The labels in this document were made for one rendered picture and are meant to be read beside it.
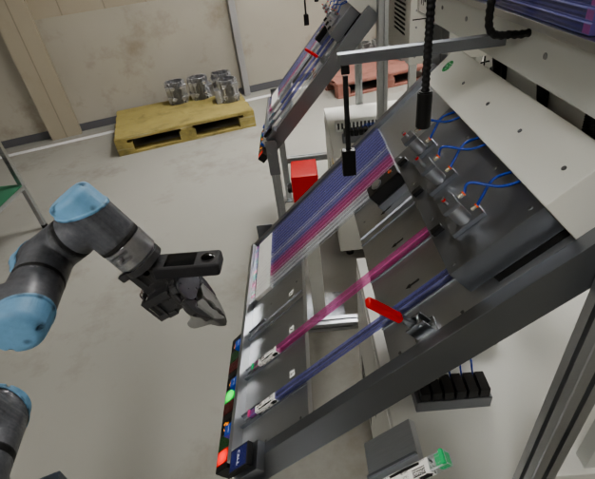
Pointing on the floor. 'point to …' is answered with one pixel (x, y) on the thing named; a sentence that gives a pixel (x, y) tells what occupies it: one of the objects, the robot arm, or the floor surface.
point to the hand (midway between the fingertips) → (224, 318)
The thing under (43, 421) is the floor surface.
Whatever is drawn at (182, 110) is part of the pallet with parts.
